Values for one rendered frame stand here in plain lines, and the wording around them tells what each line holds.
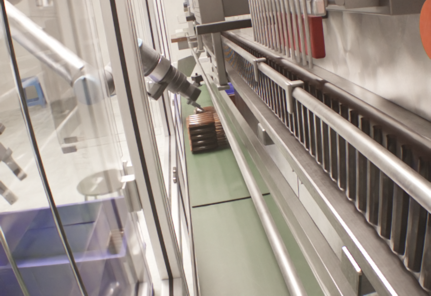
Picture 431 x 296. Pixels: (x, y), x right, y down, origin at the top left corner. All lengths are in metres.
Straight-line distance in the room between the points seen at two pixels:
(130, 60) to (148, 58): 0.67
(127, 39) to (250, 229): 0.35
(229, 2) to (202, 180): 0.57
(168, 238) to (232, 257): 0.16
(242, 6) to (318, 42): 0.79
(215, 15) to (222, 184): 0.55
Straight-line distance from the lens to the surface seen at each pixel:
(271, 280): 0.55
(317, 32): 0.46
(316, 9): 0.40
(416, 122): 0.72
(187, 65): 2.14
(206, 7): 1.20
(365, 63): 0.92
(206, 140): 1.04
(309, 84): 0.44
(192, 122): 1.04
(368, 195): 0.32
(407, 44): 0.75
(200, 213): 0.75
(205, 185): 0.85
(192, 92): 1.37
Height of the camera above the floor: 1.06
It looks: 18 degrees down
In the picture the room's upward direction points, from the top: 9 degrees counter-clockwise
